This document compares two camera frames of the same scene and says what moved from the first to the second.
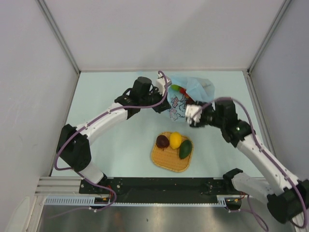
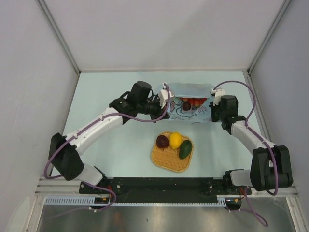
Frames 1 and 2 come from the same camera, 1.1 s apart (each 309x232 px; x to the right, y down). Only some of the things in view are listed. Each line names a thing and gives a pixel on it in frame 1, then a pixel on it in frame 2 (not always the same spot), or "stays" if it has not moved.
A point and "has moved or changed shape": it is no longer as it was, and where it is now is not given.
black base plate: (159, 190) stays
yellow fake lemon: (175, 140) stays
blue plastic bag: (201, 89) has moved or changed shape
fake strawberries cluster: (183, 90) to (194, 101)
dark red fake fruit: (162, 141) stays
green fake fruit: (185, 148) stays
